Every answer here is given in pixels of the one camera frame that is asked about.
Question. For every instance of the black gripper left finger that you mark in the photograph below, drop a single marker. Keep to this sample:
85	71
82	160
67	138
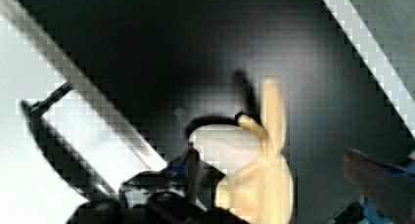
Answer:
202	177

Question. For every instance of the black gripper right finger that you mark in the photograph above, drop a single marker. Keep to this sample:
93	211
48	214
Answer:
393	195

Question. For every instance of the peeled plush banana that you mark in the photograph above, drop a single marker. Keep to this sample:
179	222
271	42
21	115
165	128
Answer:
262	191

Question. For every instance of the black toaster oven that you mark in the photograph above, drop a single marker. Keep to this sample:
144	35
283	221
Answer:
151	68

